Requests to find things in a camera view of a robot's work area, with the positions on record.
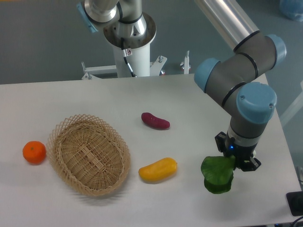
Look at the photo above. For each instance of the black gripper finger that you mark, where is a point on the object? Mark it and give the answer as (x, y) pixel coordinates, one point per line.
(250, 165)
(220, 142)

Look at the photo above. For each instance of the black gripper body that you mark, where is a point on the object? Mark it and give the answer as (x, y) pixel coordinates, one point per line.
(240, 153)

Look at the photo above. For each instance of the green leafy vegetable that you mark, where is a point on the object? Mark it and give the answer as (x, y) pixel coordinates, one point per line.
(218, 173)

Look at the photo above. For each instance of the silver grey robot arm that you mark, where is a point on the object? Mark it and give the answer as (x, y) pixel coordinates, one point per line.
(231, 84)

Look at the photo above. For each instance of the black device at table edge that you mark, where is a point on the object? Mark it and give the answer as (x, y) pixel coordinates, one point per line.
(295, 203)

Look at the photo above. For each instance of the yellow mango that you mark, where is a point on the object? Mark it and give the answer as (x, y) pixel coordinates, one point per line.
(159, 170)

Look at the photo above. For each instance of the purple sweet potato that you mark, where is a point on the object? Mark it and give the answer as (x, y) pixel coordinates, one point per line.
(155, 122)

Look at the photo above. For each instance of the woven wicker basket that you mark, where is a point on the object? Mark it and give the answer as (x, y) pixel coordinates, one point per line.
(89, 155)

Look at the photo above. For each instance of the blue plastic bag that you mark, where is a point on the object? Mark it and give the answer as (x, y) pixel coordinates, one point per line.
(292, 9)

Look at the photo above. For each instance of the orange tangerine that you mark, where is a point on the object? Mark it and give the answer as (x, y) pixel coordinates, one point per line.
(34, 152)

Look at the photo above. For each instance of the white frame bar right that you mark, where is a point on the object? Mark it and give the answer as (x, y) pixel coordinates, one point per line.
(292, 109)

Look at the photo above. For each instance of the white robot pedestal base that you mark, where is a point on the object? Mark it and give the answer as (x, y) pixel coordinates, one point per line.
(131, 47)

